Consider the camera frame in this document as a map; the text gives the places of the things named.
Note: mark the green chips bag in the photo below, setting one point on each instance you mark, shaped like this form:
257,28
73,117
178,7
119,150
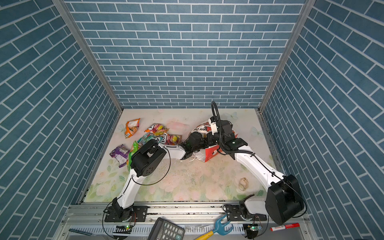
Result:
135,147

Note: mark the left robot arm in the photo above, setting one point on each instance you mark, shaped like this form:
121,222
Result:
144,163

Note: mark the red white paper bag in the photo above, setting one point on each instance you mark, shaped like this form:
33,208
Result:
210,152

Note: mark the red marker pen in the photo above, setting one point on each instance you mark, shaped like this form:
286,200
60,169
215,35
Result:
284,227

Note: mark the green snack packet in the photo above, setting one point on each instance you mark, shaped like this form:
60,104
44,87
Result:
149,136

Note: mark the purple snack packet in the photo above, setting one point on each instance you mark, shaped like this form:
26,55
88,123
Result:
121,154

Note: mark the blue yellow clamp tool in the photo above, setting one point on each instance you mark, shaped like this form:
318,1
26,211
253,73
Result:
219,228

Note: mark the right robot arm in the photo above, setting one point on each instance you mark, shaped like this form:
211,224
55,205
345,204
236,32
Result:
284,199

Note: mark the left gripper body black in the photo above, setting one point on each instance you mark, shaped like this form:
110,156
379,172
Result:
201,144

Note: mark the orange snack packet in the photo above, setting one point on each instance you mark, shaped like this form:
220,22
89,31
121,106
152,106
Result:
131,127

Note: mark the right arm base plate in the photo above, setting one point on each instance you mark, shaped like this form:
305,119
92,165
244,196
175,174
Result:
240,212

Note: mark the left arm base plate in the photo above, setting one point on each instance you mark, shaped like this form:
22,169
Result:
132,214

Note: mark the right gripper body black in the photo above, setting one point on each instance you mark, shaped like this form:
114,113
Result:
213,139

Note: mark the beige shell sticker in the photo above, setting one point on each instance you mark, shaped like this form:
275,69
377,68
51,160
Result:
243,184

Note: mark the black calculator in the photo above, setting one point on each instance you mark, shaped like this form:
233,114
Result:
165,230

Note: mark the pink yellow candy packet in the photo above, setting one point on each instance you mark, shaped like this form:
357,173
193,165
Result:
172,140

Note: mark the orange Fox's candy packet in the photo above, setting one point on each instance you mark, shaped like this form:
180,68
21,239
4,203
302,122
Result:
157,129

